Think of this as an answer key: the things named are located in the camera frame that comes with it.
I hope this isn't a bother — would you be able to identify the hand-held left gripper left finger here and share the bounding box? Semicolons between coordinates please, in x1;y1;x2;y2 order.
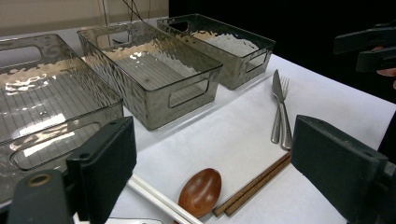
65;116;138;224

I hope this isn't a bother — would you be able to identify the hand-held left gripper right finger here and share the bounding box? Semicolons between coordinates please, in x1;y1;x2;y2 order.
290;114;390;224

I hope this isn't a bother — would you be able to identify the white chopstick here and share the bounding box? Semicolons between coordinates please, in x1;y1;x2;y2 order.
125;179;191;224
130;173;204;224

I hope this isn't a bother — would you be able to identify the brown wooden chopstick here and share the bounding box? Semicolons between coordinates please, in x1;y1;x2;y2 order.
212;151;291;217
223;157;292;217

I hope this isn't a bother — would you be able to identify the smoky clear plastic bin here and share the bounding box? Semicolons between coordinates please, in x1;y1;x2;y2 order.
156;13;277;91
0;33;125;208
77;21;224;132

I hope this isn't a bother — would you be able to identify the brown wooden spoon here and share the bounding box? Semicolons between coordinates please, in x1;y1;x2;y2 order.
173;167;223;224

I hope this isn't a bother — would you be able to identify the black curtain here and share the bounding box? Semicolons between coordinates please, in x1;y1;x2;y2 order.
168;0;396;104

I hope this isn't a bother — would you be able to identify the white table sheet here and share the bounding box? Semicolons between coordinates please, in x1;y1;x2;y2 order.
0;17;396;224

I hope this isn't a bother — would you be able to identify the beige wooden shelf unit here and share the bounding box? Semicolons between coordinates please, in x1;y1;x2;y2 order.
0;0;170;36

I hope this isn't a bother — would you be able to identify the black cable bundle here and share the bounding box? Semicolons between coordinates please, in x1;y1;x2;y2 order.
120;0;152;23

